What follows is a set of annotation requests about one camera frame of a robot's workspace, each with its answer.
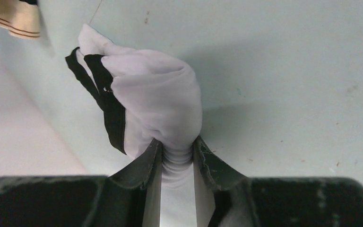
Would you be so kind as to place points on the white underwear black trim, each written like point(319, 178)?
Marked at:
point(151, 103)

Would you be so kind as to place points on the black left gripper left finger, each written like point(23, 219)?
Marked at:
point(90, 197)

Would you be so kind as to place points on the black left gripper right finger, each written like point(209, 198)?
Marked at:
point(226, 198)

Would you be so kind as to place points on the black underwear beige waistband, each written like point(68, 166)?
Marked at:
point(21, 18)

